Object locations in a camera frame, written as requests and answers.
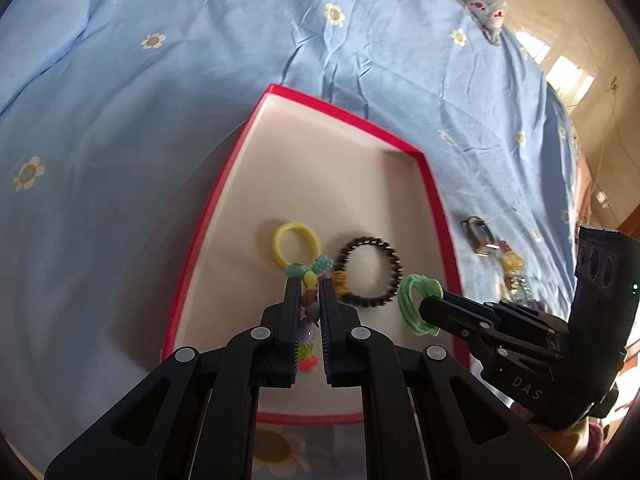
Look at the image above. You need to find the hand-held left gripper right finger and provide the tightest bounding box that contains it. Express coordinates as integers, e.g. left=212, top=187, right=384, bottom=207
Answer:
left=319, top=277, right=573, bottom=480

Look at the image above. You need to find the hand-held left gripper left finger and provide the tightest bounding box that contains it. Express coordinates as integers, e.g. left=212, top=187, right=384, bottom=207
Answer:
left=44, top=276, right=303, bottom=480

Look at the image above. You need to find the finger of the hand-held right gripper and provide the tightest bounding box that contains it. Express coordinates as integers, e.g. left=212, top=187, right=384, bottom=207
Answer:
left=418, top=296, right=561, bottom=361
left=440, top=290, right=572, bottom=337

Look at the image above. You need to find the clear crystal bead bracelet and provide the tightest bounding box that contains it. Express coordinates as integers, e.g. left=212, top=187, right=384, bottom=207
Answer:
left=502, top=275, right=532, bottom=304

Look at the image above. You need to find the colourful bead bracelet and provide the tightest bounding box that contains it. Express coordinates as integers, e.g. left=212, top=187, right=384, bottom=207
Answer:
left=285, top=255, right=335, bottom=374

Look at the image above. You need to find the green hair tie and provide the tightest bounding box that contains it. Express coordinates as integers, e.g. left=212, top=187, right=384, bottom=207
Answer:
left=397, top=274, right=445, bottom=337

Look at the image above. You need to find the yellow hair tie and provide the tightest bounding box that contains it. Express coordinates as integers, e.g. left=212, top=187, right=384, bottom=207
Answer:
left=272, top=221, right=322, bottom=270

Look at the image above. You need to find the bronze cuff bracelet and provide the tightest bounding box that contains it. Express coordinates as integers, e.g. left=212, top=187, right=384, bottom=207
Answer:
left=461, top=216, right=499, bottom=257

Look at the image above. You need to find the dark bead bracelet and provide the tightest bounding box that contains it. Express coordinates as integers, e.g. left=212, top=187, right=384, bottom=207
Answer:
left=332, top=236, right=404, bottom=307

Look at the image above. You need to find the red shallow box tray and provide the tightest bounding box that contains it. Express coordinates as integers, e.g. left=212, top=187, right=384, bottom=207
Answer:
left=161, top=84, right=471, bottom=426

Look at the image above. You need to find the person's right hand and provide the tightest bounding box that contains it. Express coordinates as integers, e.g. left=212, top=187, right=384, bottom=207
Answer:
left=510, top=401, right=608, bottom=473

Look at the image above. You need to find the blue floral bedsheet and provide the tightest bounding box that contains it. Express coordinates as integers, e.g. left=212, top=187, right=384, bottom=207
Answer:
left=0, top=0, right=587, bottom=480

